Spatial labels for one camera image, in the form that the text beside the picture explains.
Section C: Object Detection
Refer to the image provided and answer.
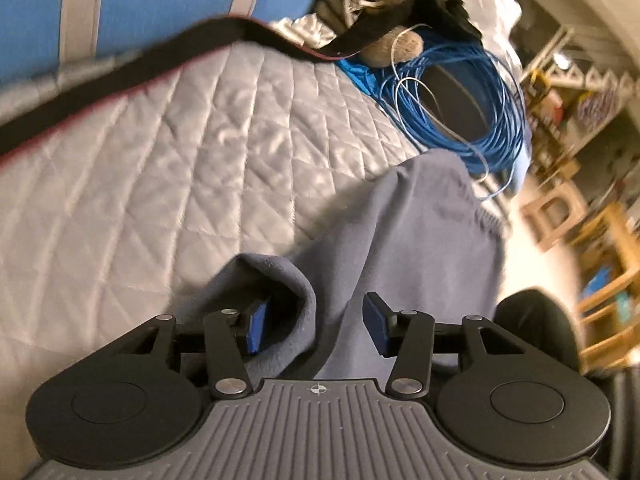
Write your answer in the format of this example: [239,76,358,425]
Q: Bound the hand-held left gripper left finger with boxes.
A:
[120,296,273,398]

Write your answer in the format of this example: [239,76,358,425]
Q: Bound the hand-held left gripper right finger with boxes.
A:
[362,291,526,401]

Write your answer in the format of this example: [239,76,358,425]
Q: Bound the grey fleece garment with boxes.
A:
[172,151,507,387]

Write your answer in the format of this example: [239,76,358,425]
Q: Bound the grey quilted bedspread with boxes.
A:
[0,42,437,413]

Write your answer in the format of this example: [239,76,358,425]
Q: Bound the wooden stool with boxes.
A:
[521,179,589,252]

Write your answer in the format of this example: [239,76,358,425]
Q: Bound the wooden chair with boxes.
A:
[574,204,640,373]

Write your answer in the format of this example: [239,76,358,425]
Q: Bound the beige knit pouch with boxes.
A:
[361,29,424,69]

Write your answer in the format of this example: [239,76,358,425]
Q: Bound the cream floral cloth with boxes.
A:
[270,14,342,52]

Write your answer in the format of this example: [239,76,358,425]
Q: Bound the cluttered white shelf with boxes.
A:
[519,24,640,163]

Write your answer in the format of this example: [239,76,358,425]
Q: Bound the blue pillow with grey stripes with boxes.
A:
[0,0,327,88]

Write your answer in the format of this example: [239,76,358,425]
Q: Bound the coil of blue cable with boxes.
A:
[389,24,517,197]

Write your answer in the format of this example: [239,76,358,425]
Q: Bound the black strap with red edge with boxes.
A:
[0,12,403,160]

